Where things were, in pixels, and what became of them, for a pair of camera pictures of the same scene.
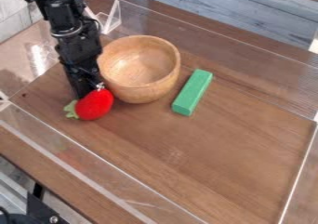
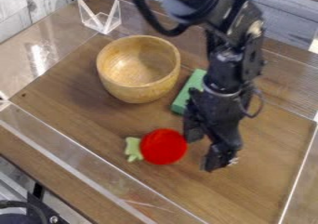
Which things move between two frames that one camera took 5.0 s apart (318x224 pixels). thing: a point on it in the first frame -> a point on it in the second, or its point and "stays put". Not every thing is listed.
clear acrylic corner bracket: (108, 22) stays put
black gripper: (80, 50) -> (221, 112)
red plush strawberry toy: (92, 106) -> (163, 146)
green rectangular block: (192, 93) stays put
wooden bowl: (141, 67) stays put
